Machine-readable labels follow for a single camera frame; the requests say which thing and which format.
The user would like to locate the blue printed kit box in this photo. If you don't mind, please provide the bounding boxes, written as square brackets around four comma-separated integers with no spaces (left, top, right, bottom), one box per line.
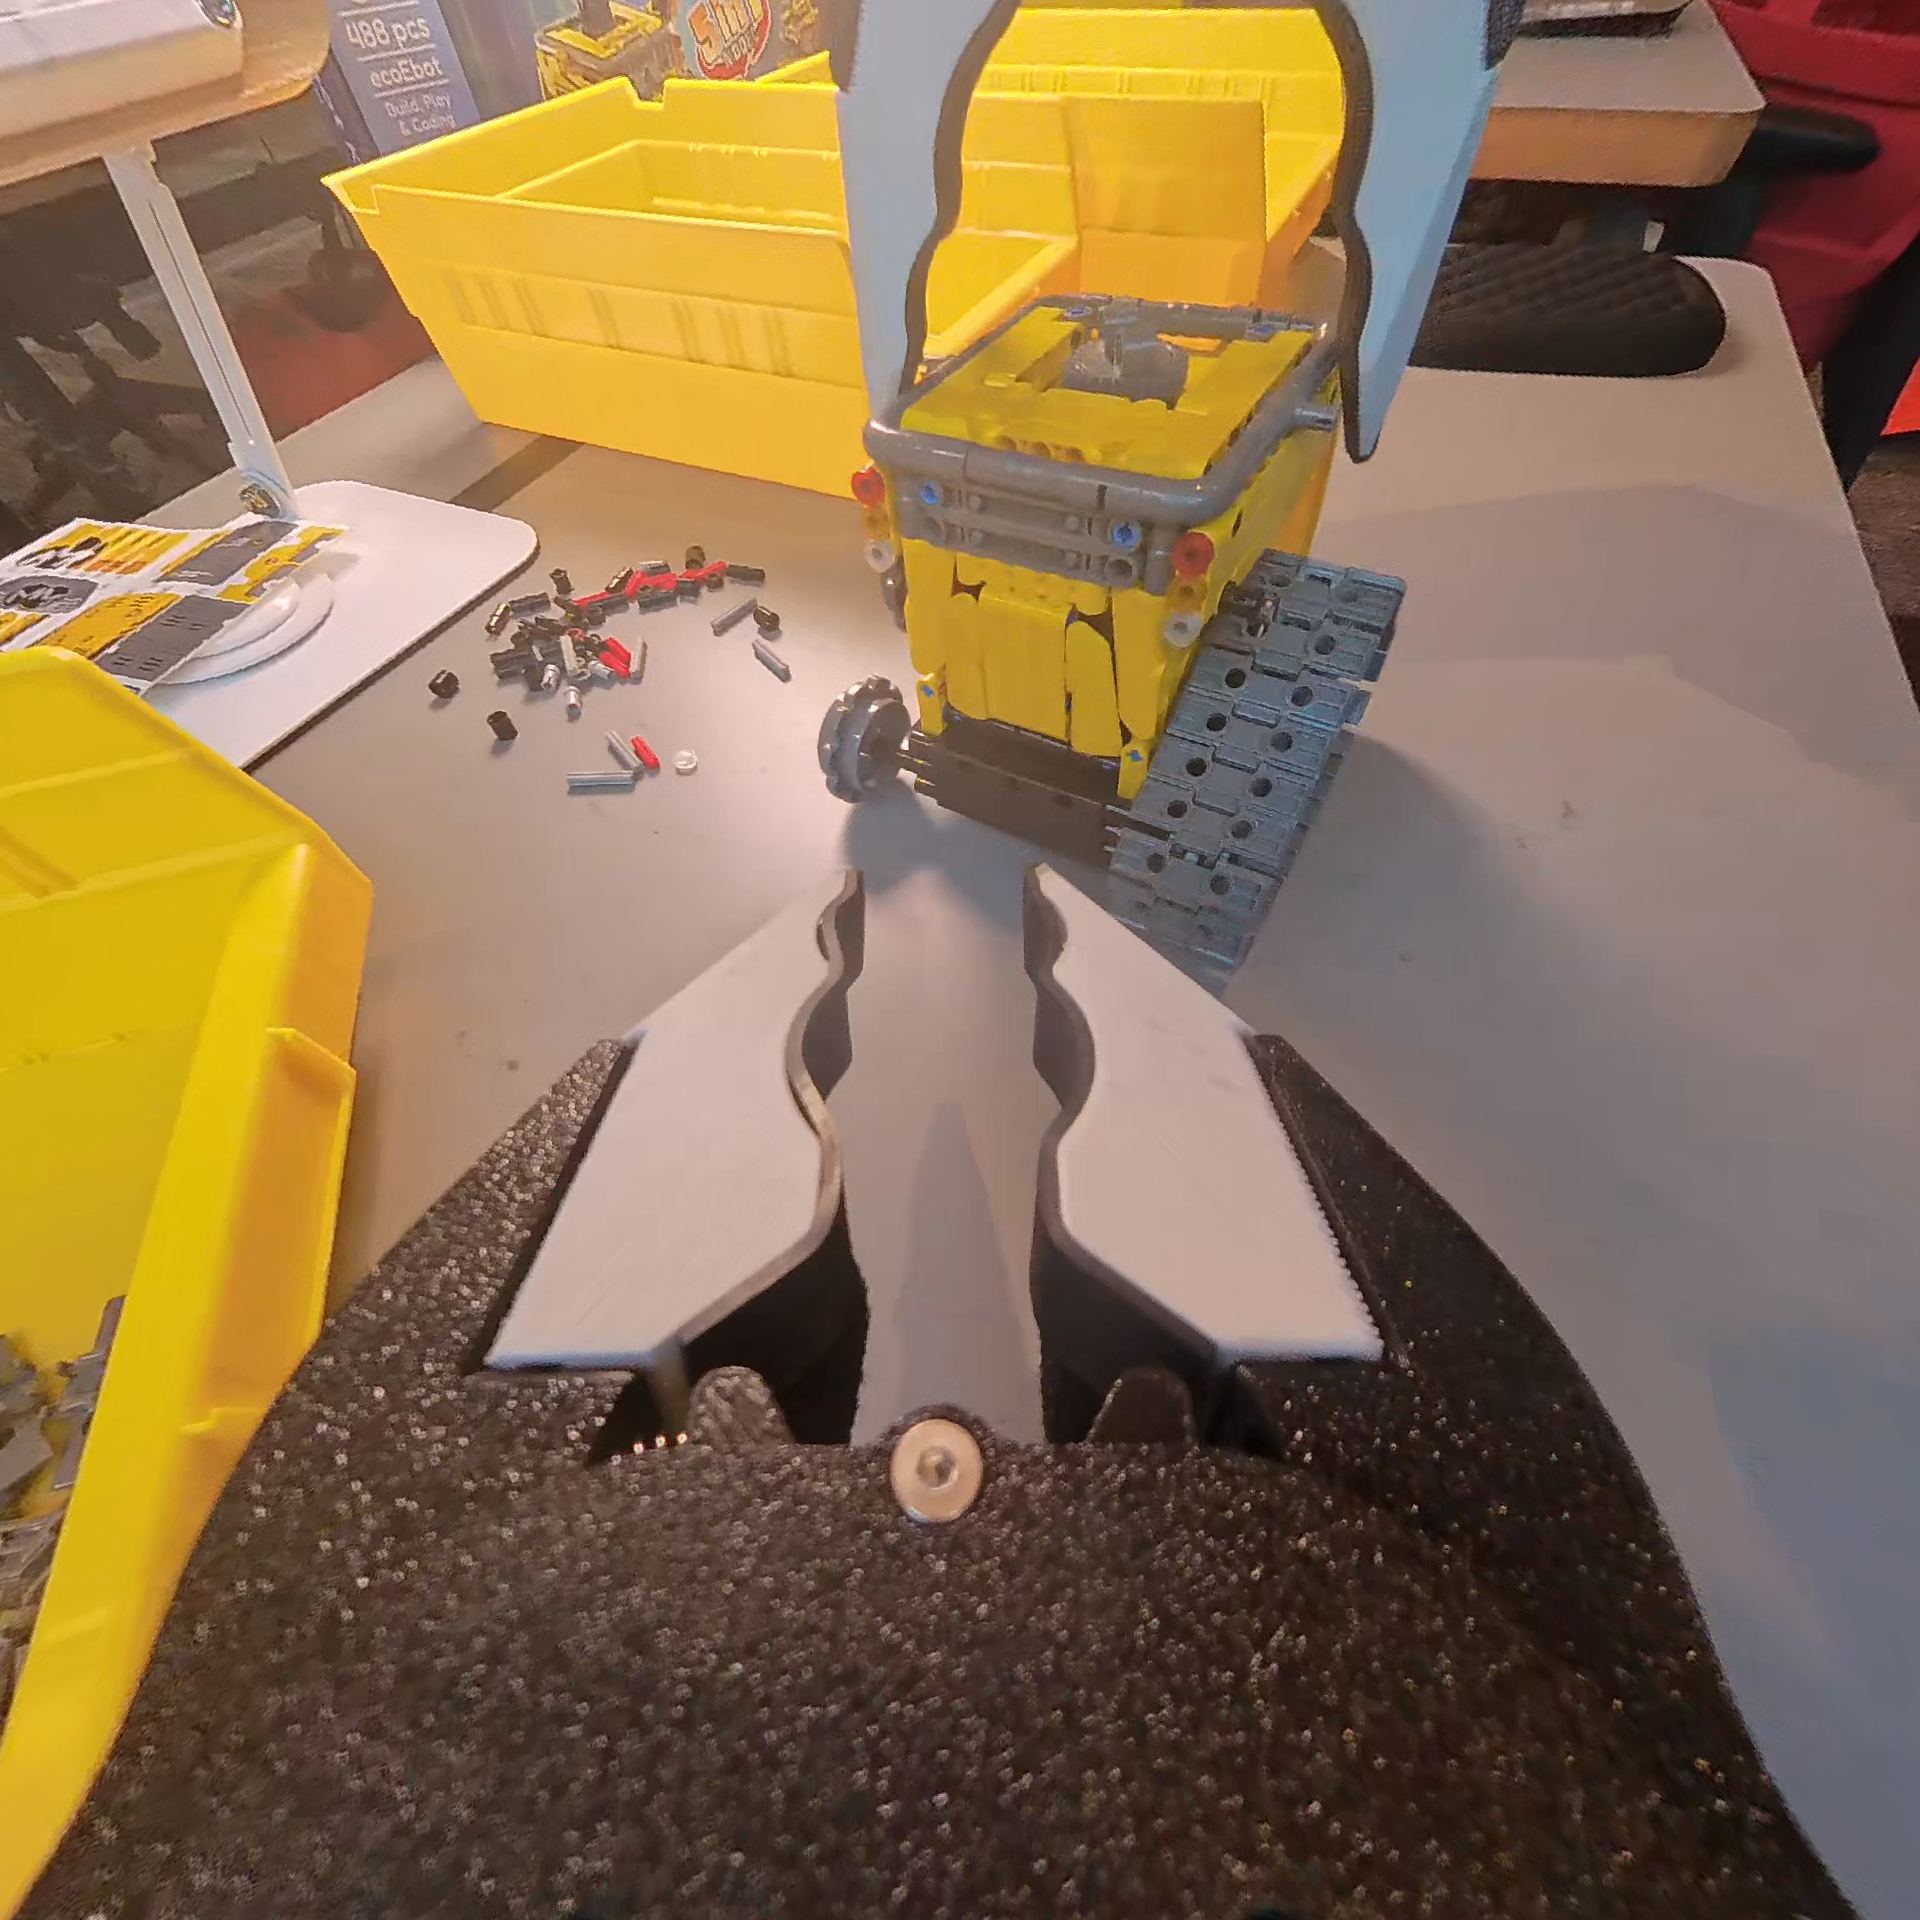
[305,0,849,164]

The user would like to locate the yellow black printed sheet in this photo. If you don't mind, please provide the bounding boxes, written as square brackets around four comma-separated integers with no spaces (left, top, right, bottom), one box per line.
[0,511,350,696]

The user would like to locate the cluster of small brick parts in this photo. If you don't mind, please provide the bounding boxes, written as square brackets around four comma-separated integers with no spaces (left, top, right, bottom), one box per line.
[486,547,771,707]

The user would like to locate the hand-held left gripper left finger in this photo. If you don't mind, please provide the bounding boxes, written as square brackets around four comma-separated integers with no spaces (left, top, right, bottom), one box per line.
[484,869,869,1446]

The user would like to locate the grey toy track chain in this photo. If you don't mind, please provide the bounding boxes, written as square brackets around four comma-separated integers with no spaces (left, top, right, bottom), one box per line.
[1110,547,1410,998]

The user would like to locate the black quilted pad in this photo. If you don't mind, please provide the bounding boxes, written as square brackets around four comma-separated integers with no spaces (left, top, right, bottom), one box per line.
[1410,238,1731,376]

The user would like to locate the red plastic object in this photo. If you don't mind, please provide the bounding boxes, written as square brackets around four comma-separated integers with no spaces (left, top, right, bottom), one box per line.
[1711,0,1920,368]

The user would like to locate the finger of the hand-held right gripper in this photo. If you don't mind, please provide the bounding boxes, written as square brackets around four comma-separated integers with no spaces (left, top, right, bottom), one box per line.
[832,0,1024,398]
[1317,0,1506,459]

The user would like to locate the yellow plastic bin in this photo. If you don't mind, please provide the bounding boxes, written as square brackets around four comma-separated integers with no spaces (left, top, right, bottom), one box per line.
[765,5,1344,362]
[0,645,375,1853]
[323,75,1079,498]

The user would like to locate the grey table with wood edge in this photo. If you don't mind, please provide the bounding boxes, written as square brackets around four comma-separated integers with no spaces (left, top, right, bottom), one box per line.
[1474,30,1766,188]

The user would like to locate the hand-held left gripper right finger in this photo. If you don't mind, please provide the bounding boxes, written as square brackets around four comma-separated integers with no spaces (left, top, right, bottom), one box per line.
[1022,862,1384,1446]

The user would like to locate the black yellow toy brick vehicle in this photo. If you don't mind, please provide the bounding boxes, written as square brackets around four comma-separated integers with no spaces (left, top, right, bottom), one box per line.
[816,289,1344,857]

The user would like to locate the light grey desk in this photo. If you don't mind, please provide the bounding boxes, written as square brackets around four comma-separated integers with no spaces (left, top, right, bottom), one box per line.
[0,254,1920,1920]

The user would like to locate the dark small brick parts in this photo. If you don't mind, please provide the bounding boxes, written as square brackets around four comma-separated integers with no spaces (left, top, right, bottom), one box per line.
[0,1295,130,1682]

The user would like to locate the wooden booklet stand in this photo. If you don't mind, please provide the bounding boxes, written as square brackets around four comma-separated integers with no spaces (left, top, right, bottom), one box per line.
[0,0,335,520]

